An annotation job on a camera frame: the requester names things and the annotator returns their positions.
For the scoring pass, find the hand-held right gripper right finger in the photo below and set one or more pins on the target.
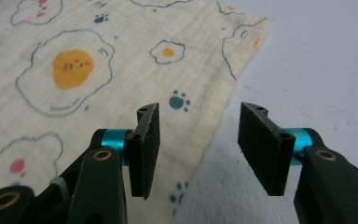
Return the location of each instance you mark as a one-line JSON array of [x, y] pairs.
[[265, 149]]

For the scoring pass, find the cream cloth with egg print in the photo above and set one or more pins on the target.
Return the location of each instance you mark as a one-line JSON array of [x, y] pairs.
[[105, 84]]

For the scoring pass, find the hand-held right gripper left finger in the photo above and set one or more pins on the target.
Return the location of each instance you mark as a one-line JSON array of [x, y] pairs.
[[144, 149]]

